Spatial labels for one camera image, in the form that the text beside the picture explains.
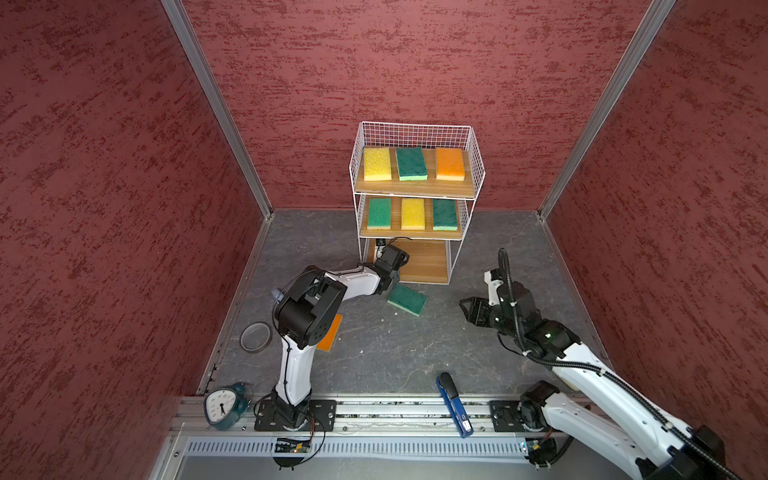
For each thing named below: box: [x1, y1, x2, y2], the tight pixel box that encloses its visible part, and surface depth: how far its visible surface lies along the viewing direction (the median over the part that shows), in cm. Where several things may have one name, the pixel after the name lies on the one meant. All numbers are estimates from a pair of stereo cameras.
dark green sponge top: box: [387, 283, 428, 317], surface depth 96 cm
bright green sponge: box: [367, 198, 391, 230], surface depth 87 cm
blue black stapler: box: [436, 372, 474, 438], surface depth 75 cm
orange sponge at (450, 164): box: [435, 148, 465, 181], surface depth 74 cm
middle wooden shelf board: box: [359, 196, 463, 239], surface depth 85 cm
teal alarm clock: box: [204, 382, 252, 431], surface depth 74 cm
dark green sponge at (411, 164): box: [396, 147, 428, 181], surface depth 74 cm
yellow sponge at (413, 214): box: [401, 198, 425, 231], surface depth 86 cm
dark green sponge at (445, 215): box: [433, 199, 458, 231], surface depth 85 cm
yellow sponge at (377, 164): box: [363, 147, 392, 181], surface depth 74 cm
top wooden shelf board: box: [355, 146, 475, 199], surface depth 72 cm
